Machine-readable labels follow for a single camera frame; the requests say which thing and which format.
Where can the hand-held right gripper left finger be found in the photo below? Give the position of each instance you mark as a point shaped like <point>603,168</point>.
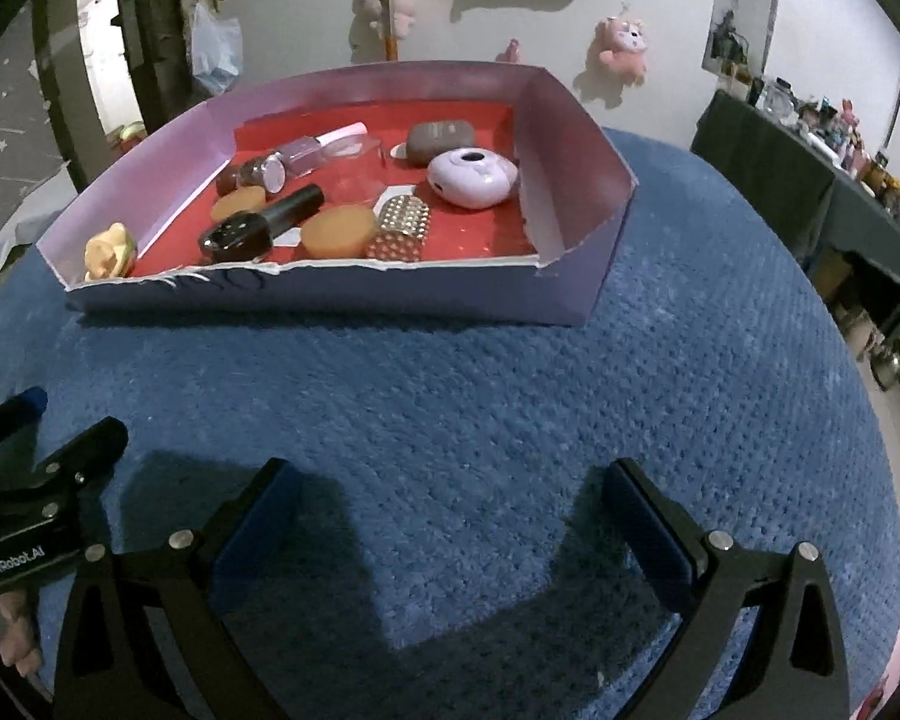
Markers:
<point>259,532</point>

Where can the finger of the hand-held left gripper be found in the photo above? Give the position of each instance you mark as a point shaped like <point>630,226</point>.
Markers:
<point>26,397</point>
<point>82,454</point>

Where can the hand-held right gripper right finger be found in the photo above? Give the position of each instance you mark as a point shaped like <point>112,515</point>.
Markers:
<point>645,532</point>

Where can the green yellow toy figure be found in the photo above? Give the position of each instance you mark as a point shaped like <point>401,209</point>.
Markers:
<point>109,251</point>

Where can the cartoon patterned dark bottle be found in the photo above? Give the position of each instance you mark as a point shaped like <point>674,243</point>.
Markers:
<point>262,171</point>

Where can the gold studded cylinder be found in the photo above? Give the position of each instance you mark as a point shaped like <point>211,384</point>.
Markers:
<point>401,229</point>

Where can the clear glass cup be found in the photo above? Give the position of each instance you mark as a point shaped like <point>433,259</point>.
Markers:
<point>360,172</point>

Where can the pink cardboard box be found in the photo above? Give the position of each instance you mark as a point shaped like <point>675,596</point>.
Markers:
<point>562,165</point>

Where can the pink nail polish bottle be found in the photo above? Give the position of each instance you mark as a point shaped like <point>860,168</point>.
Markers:
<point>315,146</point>

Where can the lilac round case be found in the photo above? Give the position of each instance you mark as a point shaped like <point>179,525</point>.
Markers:
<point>472,180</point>

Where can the person's left hand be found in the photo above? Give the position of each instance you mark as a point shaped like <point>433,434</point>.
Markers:
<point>19,637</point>

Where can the white plastic sheet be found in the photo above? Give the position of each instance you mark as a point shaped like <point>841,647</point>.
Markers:
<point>15,240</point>

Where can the blue fluffy blanket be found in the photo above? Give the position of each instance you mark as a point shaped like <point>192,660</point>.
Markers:
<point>457,420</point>

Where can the grey star curtain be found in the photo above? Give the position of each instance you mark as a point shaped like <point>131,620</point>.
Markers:
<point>7,127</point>

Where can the dark cloth covered table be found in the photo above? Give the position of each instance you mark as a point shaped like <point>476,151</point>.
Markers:
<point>772,165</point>

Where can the clear plastic bag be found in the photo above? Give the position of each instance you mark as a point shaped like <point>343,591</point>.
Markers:
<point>216,52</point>

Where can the row of cosmetic bottles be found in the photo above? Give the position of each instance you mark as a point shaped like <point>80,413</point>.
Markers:
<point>840,127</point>

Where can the pink bear plush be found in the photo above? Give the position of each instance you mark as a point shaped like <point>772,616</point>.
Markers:
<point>621,45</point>

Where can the dark wooden door frame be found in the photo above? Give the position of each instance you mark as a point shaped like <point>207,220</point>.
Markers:
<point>154,37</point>

